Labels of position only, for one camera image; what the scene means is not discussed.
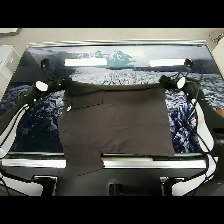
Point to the silver frame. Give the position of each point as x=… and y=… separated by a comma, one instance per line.
x=133, y=163

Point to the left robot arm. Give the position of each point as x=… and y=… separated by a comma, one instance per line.
x=30, y=93

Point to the brown pants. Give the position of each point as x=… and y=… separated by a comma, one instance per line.
x=116, y=123

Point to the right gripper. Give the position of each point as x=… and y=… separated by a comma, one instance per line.
x=166, y=82

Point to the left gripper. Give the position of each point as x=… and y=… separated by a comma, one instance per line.
x=58, y=85

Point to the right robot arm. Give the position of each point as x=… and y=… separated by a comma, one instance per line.
x=206, y=113

